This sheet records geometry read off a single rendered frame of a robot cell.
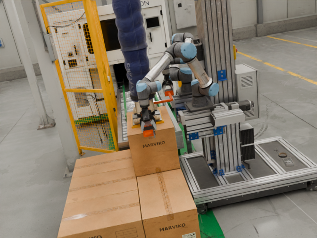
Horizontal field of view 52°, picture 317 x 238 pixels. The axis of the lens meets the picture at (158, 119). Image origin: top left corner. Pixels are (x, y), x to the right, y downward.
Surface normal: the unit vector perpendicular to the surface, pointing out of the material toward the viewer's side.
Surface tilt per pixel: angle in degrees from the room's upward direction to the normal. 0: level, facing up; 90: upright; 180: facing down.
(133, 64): 78
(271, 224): 0
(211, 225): 0
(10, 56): 90
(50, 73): 90
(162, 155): 90
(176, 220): 90
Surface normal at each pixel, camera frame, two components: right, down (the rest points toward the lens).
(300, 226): -0.15, -0.92
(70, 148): 0.13, 0.33
